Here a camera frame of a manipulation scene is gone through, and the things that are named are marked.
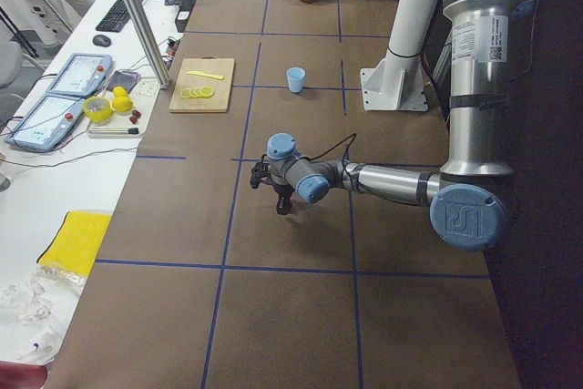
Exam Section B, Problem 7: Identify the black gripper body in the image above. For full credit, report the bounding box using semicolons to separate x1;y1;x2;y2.
272;181;294;198

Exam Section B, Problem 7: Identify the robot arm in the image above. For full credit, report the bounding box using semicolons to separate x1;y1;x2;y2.
251;0;524;251

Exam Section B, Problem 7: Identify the light blue cup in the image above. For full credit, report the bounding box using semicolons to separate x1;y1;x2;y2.
286;67;306;93

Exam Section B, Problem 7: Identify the bamboo cutting board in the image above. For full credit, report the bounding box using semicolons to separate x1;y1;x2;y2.
169;58;235;114

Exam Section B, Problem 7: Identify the lemon slice top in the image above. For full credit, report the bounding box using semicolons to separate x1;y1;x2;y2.
200;87;214;98

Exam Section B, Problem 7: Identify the yellow plastic knife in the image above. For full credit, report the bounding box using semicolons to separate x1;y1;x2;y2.
187;70;225;80

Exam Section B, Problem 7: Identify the white tray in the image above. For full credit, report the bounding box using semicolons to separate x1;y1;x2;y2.
86;77;161;139

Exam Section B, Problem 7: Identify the yellow lemon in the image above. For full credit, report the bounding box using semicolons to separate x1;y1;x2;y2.
111;97;133;113
113;86;128;97

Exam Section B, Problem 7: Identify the yellow tape roll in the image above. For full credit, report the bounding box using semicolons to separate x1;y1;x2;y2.
83;96;114;124

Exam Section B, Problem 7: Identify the yellow cloth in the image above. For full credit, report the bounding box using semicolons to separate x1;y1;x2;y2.
36;210;111;277

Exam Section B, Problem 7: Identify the upper teach pendant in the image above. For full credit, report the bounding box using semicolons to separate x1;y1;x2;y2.
47;53;113;97

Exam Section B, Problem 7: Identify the teach pendant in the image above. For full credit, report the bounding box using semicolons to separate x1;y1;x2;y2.
5;93;86;153
47;53;113;97

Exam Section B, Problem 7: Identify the black computer mouse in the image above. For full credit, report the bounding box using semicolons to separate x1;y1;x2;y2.
92;34;112;47

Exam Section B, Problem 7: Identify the black keyboard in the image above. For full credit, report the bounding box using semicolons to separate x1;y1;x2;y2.
96;0;130;33

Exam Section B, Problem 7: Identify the lower teach pendant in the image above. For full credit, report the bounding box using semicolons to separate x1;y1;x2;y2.
5;93;86;153

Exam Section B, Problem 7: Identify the clear plastic bag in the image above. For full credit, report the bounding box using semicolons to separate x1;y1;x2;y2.
1;267;87;365

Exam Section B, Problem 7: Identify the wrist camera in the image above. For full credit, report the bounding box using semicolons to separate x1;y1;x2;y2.
250;158;273;189

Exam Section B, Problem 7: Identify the black camera cable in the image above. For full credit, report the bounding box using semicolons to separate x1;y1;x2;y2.
309;132;359;180

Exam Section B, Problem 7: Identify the white camera mast base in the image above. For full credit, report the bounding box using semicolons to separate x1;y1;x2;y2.
360;0;440;112

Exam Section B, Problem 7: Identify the aluminium frame post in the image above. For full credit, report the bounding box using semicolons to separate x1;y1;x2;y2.
123;0;171;89

